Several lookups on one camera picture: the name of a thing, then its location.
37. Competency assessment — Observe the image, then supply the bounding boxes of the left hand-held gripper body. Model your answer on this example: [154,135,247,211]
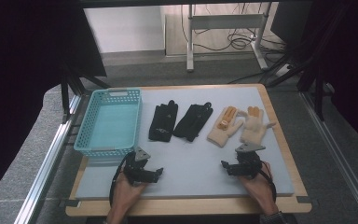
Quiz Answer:
[122,147,153,187]

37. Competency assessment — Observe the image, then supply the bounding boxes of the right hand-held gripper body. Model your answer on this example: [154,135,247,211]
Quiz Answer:
[232,142,267,180]

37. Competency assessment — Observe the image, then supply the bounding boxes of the cream knit glove mustard fingers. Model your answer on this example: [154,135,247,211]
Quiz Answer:
[237,105,277,146]
[206,105,245,148]

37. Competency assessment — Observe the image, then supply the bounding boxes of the black glove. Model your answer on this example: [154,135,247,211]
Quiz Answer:
[148,100,179,143]
[172,102,214,143]

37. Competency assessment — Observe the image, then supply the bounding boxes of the turquoise plastic basket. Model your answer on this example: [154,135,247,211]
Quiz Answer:
[73,88,144,159]

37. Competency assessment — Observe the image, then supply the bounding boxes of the person's right hand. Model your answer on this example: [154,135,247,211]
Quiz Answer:
[238,161,280,217]

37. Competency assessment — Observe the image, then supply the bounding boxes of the black table corner clamp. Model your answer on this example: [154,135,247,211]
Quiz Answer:
[296,195,313,205]
[58,199,82,208]

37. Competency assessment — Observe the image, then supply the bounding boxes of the black stand legs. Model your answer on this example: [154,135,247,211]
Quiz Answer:
[266,46,328,123]
[60,61,112,124]

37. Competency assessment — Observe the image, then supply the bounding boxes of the black curtain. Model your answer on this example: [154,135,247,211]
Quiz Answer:
[0,0,107,208]
[304,0,358,154]

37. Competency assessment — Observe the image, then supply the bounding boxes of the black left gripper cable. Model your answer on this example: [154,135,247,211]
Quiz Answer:
[108,151,135,208]

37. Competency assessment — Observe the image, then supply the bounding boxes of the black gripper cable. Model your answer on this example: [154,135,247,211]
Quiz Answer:
[108,151,135,208]
[258,159,278,203]

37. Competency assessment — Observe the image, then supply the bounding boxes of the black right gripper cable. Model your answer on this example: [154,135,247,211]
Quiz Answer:
[258,159,278,203]

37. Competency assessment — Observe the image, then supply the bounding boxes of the aluminium rail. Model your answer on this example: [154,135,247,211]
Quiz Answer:
[298,91,358,224]
[13,92,84,224]

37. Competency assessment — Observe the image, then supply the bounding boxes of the black floor cables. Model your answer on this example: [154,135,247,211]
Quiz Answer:
[180,3,288,64]

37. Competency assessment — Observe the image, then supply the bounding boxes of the white metal desk frame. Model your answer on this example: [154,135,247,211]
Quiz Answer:
[186,3,270,73]

